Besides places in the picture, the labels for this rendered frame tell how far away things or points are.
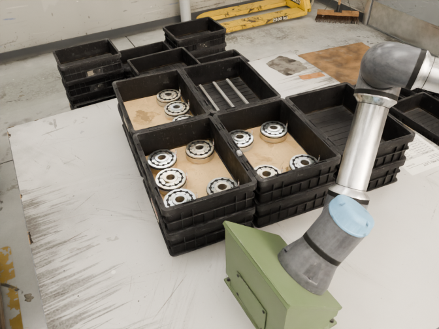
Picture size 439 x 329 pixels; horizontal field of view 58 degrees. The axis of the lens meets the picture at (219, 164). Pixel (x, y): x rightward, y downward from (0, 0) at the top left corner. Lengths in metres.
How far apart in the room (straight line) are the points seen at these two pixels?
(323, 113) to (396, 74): 0.70
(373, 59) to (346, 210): 0.37
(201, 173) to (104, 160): 0.49
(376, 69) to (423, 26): 3.39
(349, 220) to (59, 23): 3.85
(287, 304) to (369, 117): 0.54
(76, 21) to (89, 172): 2.97
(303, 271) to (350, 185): 0.28
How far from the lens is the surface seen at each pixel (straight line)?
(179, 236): 1.21
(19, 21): 4.41
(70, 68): 2.76
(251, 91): 1.81
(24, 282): 2.32
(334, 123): 1.64
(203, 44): 3.01
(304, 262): 1.02
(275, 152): 1.45
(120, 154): 1.71
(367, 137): 1.14
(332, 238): 1.01
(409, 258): 1.40
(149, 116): 1.67
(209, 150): 1.41
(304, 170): 1.25
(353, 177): 1.14
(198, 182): 1.33
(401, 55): 1.03
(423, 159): 1.78
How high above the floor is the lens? 1.75
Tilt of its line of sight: 41 degrees down
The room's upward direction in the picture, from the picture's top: 2 degrees counter-clockwise
